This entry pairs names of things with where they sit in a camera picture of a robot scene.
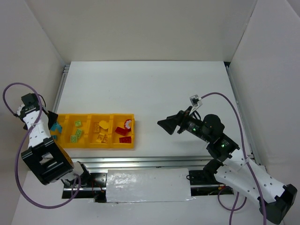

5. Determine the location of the yellow lego brick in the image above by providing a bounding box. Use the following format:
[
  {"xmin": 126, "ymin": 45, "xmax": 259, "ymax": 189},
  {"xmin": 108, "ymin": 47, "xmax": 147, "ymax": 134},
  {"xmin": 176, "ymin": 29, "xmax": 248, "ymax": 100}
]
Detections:
[{"xmin": 93, "ymin": 122, "xmax": 100, "ymax": 134}]

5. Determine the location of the yellow striped lego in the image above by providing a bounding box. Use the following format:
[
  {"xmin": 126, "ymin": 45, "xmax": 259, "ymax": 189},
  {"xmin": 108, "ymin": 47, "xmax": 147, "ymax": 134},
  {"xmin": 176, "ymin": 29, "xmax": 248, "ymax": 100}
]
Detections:
[{"xmin": 96, "ymin": 133, "xmax": 105, "ymax": 143}]

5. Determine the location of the blue long lego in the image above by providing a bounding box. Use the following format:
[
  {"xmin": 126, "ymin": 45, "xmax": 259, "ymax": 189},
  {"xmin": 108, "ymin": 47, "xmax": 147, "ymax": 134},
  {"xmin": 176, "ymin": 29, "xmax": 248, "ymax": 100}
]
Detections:
[{"xmin": 50, "ymin": 122, "xmax": 62, "ymax": 134}]

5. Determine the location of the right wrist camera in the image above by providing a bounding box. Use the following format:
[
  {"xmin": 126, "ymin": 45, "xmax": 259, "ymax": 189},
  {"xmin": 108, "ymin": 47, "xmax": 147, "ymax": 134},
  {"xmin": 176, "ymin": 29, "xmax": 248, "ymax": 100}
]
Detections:
[{"xmin": 189, "ymin": 95, "xmax": 202, "ymax": 114}]

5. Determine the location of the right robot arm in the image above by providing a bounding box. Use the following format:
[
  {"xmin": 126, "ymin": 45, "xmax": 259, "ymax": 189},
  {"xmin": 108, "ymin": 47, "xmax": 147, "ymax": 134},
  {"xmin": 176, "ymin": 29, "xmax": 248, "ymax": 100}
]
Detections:
[{"xmin": 157, "ymin": 107, "xmax": 297, "ymax": 225}]

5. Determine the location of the light green lego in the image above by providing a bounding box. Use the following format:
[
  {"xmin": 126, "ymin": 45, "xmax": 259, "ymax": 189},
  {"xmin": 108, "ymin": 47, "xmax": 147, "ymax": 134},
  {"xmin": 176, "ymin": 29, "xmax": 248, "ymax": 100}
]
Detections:
[
  {"xmin": 75, "ymin": 129, "xmax": 83, "ymax": 138},
  {"xmin": 75, "ymin": 120, "xmax": 82, "ymax": 128}
]

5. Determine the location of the pale green small lego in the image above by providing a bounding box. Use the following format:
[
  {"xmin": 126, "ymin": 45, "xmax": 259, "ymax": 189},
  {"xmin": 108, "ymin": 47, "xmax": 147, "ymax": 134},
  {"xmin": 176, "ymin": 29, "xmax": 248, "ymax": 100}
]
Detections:
[{"xmin": 70, "ymin": 135, "xmax": 78, "ymax": 143}]

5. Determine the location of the small orange lego in bin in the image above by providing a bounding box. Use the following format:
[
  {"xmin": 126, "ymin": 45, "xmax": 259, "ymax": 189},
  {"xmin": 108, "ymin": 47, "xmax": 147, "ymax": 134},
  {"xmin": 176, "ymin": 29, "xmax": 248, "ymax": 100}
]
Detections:
[{"xmin": 102, "ymin": 136, "xmax": 108, "ymax": 143}]

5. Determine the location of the white taped sheet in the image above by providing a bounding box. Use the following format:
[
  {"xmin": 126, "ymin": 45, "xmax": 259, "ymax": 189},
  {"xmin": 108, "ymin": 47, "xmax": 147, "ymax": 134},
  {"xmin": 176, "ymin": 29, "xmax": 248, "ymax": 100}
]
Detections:
[{"xmin": 106, "ymin": 168, "xmax": 192, "ymax": 203}]

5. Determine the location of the red arched lego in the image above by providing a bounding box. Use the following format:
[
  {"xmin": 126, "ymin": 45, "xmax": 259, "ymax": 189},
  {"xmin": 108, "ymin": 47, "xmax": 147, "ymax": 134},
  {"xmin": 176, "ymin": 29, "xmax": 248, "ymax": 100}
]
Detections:
[{"xmin": 124, "ymin": 119, "xmax": 132, "ymax": 130}]

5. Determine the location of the aluminium rail frame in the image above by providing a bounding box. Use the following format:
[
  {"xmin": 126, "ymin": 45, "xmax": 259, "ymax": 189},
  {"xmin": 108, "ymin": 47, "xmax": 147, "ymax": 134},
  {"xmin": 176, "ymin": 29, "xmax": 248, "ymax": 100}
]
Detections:
[{"xmin": 51, "ymin": 61, "xmax": 262, "ymax": 202}]

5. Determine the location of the red rectangular lego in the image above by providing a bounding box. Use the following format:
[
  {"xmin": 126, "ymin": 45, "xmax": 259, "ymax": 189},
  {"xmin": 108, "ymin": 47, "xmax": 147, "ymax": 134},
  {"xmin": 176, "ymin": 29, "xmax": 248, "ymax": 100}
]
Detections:
[{"xmin": 115, "ymin": 127, "xmax": 128, "ymax": 136}]

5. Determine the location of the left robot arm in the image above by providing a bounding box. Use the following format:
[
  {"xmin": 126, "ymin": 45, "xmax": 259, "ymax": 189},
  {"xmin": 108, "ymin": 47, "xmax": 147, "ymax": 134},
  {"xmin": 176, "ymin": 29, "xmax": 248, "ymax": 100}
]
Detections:
[{"xmin": 17, "ymin": 93, "xmax": 91, "ymax": 187}]

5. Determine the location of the yellow three-compartment bin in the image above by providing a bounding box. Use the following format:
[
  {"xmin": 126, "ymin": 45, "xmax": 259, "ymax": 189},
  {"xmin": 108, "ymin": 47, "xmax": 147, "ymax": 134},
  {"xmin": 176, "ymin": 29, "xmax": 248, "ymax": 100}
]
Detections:
[{"xmin": 50, "ymin": 114, "xmax": 135, "ymax": 149}]

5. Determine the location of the yellow rounded lego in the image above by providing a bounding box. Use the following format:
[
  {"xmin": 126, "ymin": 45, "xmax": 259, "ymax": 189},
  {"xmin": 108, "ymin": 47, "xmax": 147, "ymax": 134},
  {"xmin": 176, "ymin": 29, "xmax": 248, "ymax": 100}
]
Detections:
[{"xmin": 98, "ymin": 120, "xmax": 110, "ymax": 130}]

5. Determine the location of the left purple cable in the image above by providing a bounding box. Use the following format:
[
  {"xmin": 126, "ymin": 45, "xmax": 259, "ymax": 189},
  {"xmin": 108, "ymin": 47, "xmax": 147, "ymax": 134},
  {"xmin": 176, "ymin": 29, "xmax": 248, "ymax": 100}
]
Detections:
[{"xmin": 2, "ymin": 82, "xmax": 82, "ymax": 210}]

